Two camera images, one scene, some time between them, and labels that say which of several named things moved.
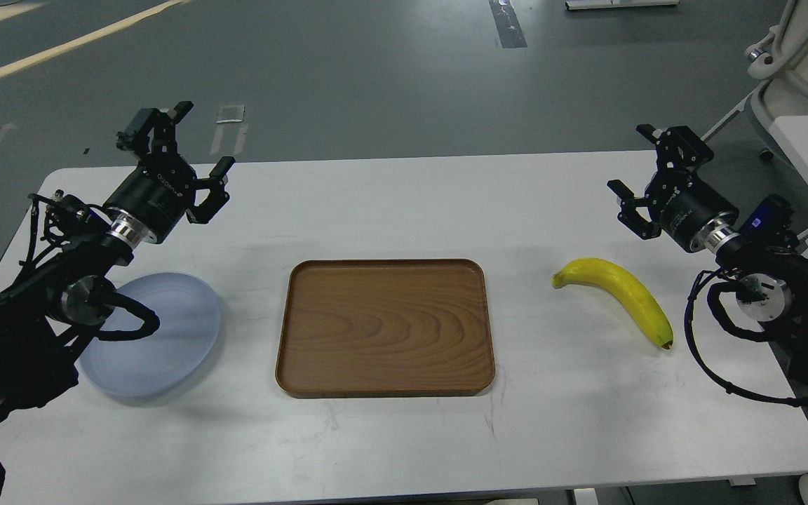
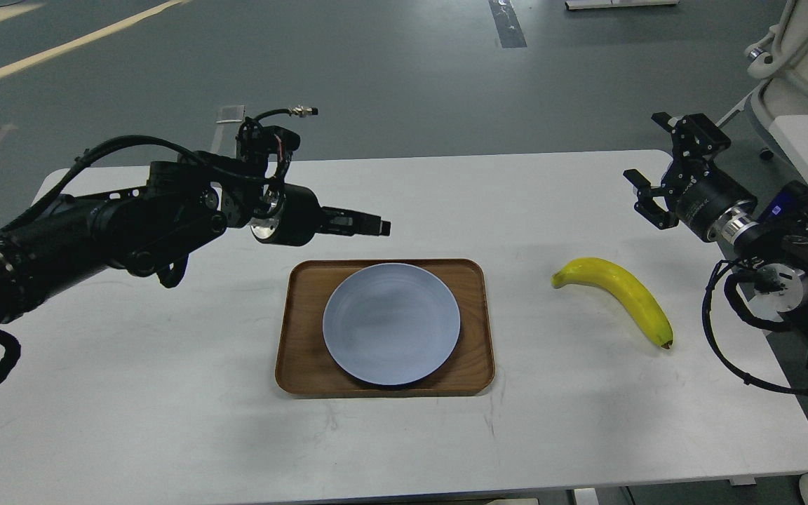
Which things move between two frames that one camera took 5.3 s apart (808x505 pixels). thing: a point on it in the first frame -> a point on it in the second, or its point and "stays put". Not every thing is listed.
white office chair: (806, 64) stays put
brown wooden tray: (386, 327) stays put
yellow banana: (602, 273) stays put
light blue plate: (189, 320) -> (391, 323)
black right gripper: (683, 204) -> (696, 193)
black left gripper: (156, 196) -> (294, 216)
